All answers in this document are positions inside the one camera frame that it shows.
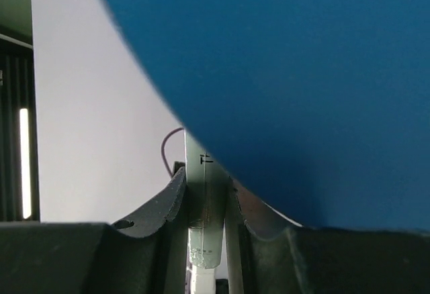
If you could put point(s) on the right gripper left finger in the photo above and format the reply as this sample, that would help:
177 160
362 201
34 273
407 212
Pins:
144 252

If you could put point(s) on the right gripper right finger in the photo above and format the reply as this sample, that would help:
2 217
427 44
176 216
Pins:
266 253

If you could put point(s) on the pale green Gatsby book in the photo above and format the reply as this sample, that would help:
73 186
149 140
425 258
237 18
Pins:
207 184

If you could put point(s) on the blue pink yellow bookshelf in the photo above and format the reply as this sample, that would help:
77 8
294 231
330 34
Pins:
319 107

